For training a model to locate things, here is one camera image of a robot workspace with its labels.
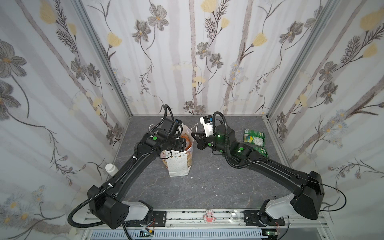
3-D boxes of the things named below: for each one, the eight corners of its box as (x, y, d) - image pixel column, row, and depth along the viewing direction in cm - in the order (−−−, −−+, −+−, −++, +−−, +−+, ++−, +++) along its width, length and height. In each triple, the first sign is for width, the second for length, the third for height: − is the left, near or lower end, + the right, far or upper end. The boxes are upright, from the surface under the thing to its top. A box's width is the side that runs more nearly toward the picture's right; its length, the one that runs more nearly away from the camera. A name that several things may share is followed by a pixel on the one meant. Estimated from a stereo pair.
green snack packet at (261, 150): (252, 148, 104) (254, 146, 101) (254, 146, 105) (256, 144, 103) (267, 157, 99) (269, 155, 97) (269, 155, 101) (271, 152, 98)
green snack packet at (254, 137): (242, 143, 107) (243, 141, 104) (243, 131, 114) (245, 128, 111) (263, 148, 104) (265, 145, 101) (263, 135, 111) (264, 132, 109)
